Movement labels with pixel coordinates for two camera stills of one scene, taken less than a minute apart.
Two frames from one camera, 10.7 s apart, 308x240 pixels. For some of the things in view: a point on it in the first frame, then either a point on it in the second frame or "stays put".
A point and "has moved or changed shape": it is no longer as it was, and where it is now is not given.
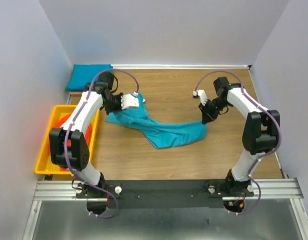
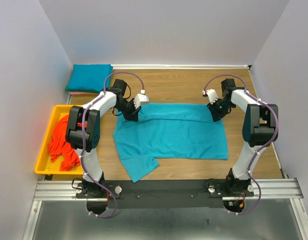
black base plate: x=138 y=194 stays put
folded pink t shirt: x=75 y=93 stays put
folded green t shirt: x=73 y=90 stays put
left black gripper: x=108 y=110 to x=133 y=115
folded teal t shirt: x=82 y=74 stays put
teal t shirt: x=160 y=134 has moved or changed shape
